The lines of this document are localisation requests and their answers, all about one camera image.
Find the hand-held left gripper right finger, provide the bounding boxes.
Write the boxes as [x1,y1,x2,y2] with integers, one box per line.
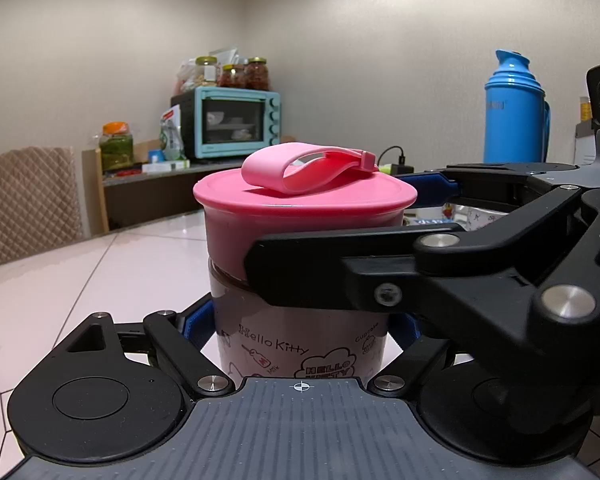
[369,312,473,401]

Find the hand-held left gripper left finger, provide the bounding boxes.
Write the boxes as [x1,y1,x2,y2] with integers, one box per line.
[27,296,236,397]

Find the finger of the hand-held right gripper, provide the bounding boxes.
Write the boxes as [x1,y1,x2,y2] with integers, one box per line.
[394,162,581,208]
[243,186,600,377]

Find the pink printed bottle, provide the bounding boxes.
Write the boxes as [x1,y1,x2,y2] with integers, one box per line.
[207,257,406,378]

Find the pink bottle cap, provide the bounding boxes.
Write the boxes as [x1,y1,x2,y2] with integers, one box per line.
[193,142,418,291]

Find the white mug figure print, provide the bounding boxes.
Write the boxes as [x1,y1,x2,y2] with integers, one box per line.
[442,202,511,231]

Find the blue thermos flask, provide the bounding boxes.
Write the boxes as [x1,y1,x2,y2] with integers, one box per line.
[482,50,552,163]

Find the wooden side shelf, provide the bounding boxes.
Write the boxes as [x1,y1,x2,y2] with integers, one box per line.
[82,135,296,233]

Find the flat white box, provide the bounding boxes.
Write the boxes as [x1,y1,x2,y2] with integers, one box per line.
[141,159,191,174]

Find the teal toaster oven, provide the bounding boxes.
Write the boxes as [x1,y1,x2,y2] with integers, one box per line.
[171,86,282,161]

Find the white green packet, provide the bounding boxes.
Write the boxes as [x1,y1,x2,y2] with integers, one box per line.
[158,103,186,161]

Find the green pickle jar orange lid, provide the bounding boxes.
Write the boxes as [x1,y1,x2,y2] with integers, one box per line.
[99,121,134,171]

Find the tall glass jar red contents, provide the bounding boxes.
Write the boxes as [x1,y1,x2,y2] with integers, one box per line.
[245,57,270,92]

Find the beige quilted chair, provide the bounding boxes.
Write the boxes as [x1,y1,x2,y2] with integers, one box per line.
[0,146,83,267]

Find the short glass jar red contents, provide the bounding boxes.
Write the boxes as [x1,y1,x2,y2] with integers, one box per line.
[220,64,246,88]

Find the glass jar pale contents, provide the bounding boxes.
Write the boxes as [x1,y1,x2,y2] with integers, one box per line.
[195,56,218,87]

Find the white paper bag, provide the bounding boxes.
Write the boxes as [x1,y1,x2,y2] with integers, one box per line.
[207,47,241,67]

